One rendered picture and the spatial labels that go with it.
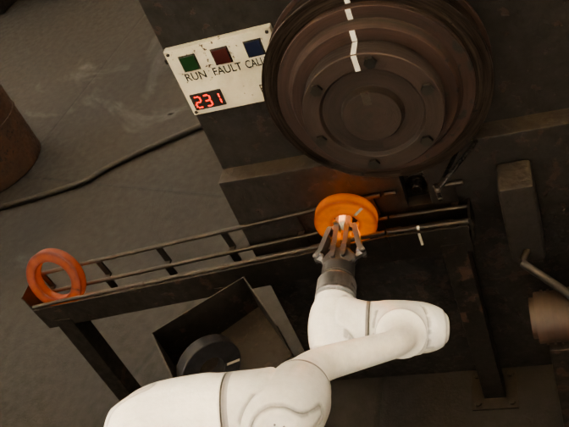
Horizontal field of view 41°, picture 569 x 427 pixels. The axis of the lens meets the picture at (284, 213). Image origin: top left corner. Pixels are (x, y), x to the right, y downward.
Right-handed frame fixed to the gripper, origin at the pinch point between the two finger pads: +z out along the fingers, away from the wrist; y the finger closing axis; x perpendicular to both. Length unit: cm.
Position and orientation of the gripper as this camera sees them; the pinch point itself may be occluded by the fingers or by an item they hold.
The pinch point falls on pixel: (344, 215)
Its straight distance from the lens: 186.2
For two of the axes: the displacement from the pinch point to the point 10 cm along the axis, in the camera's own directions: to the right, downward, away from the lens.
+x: -3.3, -6.8, -6.5
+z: 1.3, -7.2, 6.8
